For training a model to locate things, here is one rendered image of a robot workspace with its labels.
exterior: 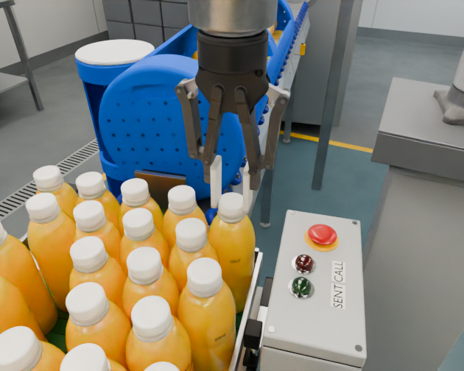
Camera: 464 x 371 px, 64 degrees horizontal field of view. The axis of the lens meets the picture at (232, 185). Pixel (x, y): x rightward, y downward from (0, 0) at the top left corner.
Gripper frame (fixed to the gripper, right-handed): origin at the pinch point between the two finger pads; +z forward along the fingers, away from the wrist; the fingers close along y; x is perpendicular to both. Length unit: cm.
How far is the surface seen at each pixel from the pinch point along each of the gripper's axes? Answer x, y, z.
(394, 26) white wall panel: -527, -92, 94
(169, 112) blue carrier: -16.2, 15.4, -1.4
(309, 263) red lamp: 8.9, -11.5, 2.7
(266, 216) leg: -115, 9, 105
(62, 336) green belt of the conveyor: 14.1, 23.9, 23.9
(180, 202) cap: 2.0, 6.9, 2.9
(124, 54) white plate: -79, 59, 10
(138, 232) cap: 8.3, 10.5, 3.6
